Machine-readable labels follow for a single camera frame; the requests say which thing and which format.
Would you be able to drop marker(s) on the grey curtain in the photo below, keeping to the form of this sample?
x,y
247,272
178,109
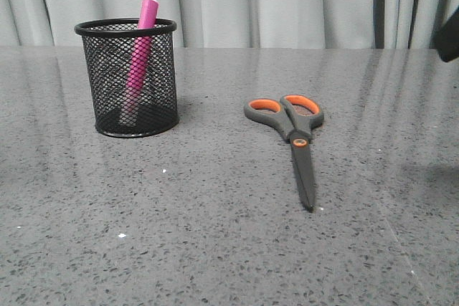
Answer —
x,y
299,24

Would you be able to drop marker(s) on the grey orange scissors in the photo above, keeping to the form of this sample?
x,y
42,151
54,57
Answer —
x,y
294,117

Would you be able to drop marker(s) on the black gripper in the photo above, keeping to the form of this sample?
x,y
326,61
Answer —
x,y
446,38

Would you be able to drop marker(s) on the black mesh pen cup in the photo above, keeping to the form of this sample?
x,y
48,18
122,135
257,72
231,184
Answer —
x,y
108,45

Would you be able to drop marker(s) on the pink marker pen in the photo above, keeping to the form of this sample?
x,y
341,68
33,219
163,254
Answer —
x,y
138,65

